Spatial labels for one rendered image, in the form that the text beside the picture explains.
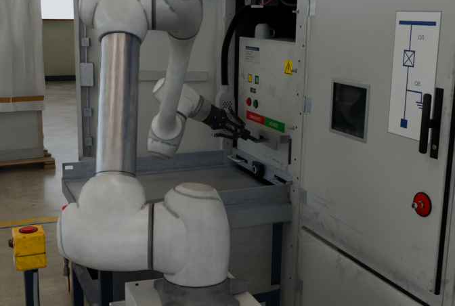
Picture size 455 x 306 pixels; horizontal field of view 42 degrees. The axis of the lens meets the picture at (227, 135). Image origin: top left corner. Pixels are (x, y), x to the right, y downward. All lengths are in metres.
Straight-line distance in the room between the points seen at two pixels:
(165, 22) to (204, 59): 0.99
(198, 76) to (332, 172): 0.97
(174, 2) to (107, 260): 0.66
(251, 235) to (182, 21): 0.81
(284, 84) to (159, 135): 0.49
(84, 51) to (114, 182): 1.31
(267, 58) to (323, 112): 0.51
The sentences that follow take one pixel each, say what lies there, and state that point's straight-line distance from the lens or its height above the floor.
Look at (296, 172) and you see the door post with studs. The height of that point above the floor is 0.97.
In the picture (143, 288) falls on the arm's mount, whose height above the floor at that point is 0.82.
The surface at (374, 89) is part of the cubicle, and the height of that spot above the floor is 1.30.
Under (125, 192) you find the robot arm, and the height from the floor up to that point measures 1.08.
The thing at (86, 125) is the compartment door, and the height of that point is 0.99.
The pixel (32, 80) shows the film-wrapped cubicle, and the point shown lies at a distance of 5.82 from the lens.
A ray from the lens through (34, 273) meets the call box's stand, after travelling 1.77.
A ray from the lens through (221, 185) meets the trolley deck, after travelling 2.28.
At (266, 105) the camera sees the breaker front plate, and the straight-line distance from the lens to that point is 2.28.
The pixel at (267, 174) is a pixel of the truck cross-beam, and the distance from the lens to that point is 2.29.
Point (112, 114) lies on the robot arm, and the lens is 1.47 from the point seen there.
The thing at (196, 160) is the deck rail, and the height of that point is 0.88.
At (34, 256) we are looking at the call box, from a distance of 1.72.
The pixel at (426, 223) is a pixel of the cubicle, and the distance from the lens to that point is 1.51.
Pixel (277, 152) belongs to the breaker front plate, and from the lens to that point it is 2.23.
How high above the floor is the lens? 1.49
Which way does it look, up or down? 12 degrees down
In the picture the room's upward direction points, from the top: 1 degrees clockwise
